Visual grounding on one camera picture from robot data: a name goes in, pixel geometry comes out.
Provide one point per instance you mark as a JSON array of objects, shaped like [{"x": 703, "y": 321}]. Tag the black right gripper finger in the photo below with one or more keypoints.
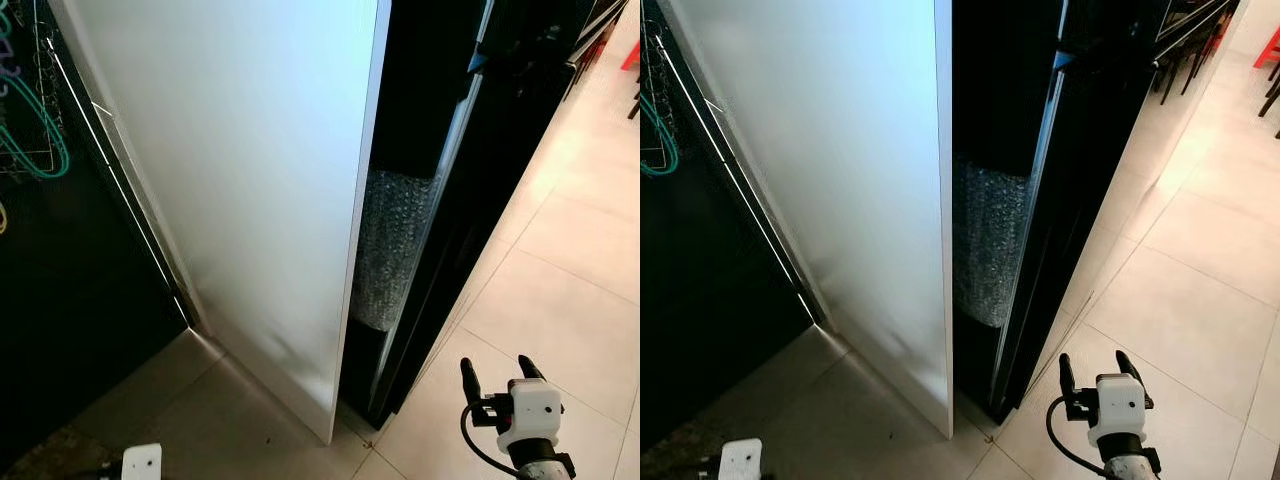
[
  {"x": 530, "y": 368},
  {"x": 1128, "y": 364},
  {"x": 470, "y": 380},
  {"x": 1068, "y": 376}
]

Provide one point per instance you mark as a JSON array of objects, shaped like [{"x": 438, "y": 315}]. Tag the white fridge cabinet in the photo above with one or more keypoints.
[
  {"x": 830, "y": 180},
  {"x": 230, "y": 180}
]

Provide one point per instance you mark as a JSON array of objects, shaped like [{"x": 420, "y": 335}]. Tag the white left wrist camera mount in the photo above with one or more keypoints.
[
  {"x": 740, "y": 462},
  {"x": 142, "y": 464}
]

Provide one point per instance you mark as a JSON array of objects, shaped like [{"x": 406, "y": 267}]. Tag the dark wooden chair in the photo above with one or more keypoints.
[
  {"x": 1200, "y": 40},
  {"x": 590, "y": 50}
]

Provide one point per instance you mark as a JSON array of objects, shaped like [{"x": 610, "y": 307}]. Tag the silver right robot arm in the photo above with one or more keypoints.
[
  {"x": 545, "y": 468},
  {"x": 1130, "y": 465}
]

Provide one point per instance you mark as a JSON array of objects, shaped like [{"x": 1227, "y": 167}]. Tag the clear bubble wrap sheet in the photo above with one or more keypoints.
[
  {"x": 990, "y": 240},
  {"x": 390, "y": 250}
]

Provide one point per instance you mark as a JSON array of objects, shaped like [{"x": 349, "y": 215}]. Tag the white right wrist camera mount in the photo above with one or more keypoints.
[
  {"x": 1118, "y": 405},
  {"x": 530, "y": 410}
]

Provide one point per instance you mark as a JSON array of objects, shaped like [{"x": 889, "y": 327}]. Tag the black fridge door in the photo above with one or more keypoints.
[
  {"x": 480, "y": 200},
  {"x": 1080, "y": 200}
]

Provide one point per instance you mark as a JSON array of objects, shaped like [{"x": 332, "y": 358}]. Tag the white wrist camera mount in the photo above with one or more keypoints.
[
  {"x": 530, "y": 410},
  {"x": 142, "y": 464},
  {"x": 1118, "y": 405},
  {"x": 740, "y": 462}
]

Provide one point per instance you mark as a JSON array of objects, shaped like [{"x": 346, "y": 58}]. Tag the black cabinet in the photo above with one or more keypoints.
[
  {"x": 70, "y": 300},
  {"x": 710, "y": 300}
]

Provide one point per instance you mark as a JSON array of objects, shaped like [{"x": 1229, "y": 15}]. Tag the small blue sticker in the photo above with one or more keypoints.
[
  {"x": 1063, "y": 62},
  {"x": 479, "y": 65}
]

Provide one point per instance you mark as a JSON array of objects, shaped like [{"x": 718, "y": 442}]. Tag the red plastic chair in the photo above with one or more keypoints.
[
  {"x": 1270, "y": 48},
  {"x": 632, "y": 58}
]

